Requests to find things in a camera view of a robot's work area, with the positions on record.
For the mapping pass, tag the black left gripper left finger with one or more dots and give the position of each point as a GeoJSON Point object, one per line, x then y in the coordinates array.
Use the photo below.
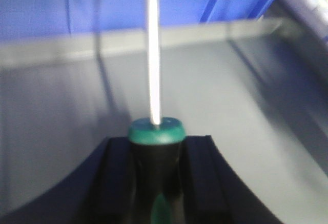
{"type": "Point", "coordinates": [97, 190]}

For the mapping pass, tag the green-black screwdriver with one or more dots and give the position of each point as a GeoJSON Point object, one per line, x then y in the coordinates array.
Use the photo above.
{"type": "Point", "coordinates": [156, 143]}

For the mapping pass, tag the blue shelf bin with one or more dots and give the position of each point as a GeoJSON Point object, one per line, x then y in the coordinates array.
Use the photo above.
{"type": "Point", "coordinates": [34, 18]}

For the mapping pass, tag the metal shelf rack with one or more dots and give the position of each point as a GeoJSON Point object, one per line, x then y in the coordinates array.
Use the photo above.
{"type": "Point", "coordinates": [65, 49]}

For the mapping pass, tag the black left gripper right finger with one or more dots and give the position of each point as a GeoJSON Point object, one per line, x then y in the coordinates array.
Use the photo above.
{"type": "Point", "coordinates": [260, 190]}

